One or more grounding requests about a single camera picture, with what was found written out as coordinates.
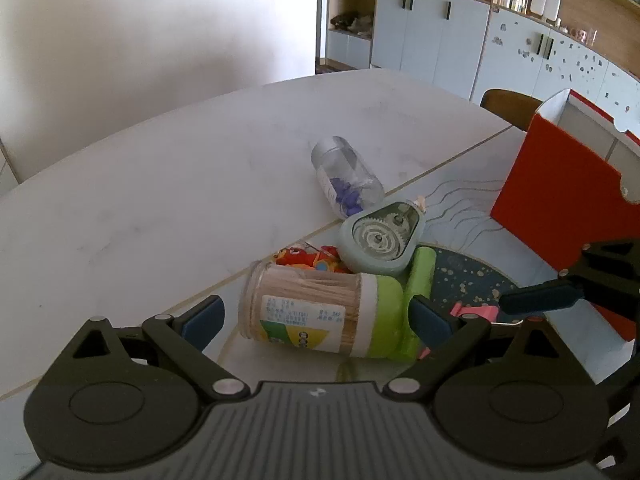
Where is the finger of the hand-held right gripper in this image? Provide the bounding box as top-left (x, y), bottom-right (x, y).
top-left (557, 239), bottom-right (640, 297)
top-left (500, 280), bottom-right (640, 322)

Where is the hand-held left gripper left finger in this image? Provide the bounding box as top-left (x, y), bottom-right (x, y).
top-left (42, 295), bottom-right (251, 402)

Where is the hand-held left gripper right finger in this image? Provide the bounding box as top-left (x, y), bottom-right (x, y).
top-left (382, 294), bottom-right (583, 402)

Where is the red cardboard box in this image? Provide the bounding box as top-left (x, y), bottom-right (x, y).
top-left (490, 87), bottom-right (640, 342)

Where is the pale green correction tape dispenser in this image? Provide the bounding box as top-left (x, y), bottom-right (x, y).
top-left (341, 200), bottom-right (428, 276)

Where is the toothpick jar with green lid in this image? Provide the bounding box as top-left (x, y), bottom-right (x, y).
top-left (237, 260), bottom-right (426, 361)

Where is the red fish keychain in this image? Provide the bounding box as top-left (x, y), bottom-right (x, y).
top-left (272, 242), bottom-right (351, 275)

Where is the clear bottle of purple pins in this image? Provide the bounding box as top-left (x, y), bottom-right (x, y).
top-left (310, 135), bottom-right (386, 220)

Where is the dark blue round placemat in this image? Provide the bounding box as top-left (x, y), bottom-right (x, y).
top-left (395, 245), bottom-right (548, 333)

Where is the pile of dark shoes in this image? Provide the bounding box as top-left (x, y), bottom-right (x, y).
top-left (331, 12), bottom-right (373, 36)

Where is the large grey wall cabinet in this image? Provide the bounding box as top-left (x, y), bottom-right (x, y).
top-left (325, 0), bottom-right (640, 126)

